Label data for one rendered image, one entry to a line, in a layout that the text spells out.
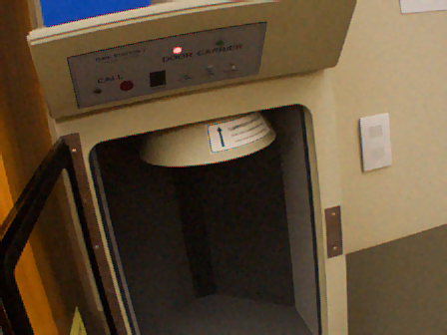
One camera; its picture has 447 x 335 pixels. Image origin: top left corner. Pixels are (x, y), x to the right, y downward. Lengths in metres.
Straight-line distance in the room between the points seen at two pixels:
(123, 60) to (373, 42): 0.73
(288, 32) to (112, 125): 0.21
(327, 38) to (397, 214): 0.76
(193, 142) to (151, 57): 0.16
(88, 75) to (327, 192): 0.33
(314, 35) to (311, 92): 0.10
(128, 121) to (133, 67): 0.10
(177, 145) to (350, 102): 0.57
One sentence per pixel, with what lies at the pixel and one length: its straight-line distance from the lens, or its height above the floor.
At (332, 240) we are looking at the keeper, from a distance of 0.76.
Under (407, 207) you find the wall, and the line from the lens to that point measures 1.33.
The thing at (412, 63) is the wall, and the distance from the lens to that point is 1.26.
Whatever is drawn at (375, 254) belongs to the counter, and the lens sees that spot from 1.25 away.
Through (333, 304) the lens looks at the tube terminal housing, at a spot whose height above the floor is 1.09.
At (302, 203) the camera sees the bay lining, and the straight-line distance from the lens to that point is 0.78.
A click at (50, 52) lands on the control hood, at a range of 0.54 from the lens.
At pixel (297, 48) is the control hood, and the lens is 0.62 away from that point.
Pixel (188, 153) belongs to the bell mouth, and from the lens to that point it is 0.69.
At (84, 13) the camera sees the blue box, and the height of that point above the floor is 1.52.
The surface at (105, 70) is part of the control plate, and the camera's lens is 0.57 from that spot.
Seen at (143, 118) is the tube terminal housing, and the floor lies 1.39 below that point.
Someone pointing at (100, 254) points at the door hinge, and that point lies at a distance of 0.70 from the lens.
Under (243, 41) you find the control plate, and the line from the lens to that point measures 0.58.
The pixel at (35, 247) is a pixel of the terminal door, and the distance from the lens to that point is 0.46.
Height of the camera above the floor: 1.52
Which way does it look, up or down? 18 degrees down
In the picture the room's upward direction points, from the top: 9 degrees counter-clockwise
